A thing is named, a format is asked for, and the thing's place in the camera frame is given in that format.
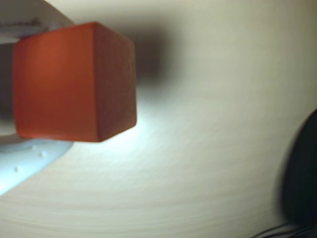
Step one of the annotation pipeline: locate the white dotted gripper finger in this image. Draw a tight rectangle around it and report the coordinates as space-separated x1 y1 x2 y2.
0 125 73 197

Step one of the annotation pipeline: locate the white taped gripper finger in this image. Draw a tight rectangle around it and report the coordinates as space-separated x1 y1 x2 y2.
0 0 75 45

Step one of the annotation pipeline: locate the orange cube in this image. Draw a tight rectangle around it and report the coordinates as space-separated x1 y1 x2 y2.
12 21 138 144

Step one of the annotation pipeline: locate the black round object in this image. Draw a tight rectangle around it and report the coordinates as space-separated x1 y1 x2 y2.
279 108 317 238

